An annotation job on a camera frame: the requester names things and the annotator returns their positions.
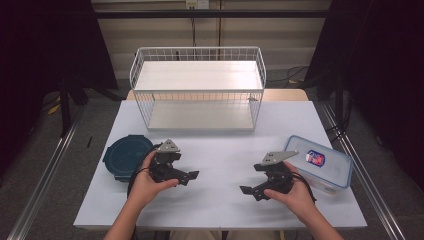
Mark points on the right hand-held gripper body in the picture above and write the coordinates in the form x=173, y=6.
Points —
x=278, y=178

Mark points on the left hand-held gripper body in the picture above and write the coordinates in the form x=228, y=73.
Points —
x=165, y=166

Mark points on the dark blue round lid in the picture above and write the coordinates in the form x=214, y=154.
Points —
x=125, y=156

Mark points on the person's right hand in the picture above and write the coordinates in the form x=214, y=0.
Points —
x=298, y=200

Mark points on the person's left hand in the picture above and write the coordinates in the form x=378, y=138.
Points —
x=145, y=190

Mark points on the person's beige trousers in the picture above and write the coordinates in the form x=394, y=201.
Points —
x=200, y=235

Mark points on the clear rectangular container blue-rimmed lid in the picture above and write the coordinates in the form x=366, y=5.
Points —
x=335, y=168

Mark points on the wooden desk under white top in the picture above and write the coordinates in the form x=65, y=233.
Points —
x=286, y=95

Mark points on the black metal stand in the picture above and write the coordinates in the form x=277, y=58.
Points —
x=65, y=106

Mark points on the dark curtain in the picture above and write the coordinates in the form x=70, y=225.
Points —
x=40, y=60
x=383, y=66

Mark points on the silver metal floor rail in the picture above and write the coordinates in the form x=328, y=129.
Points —
x=363, y=173
x=43, y=186

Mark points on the black horizontal frame bar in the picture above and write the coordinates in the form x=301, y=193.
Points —
x=213, y=14

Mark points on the white wall outlet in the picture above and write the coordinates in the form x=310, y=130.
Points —
x=197, y=3

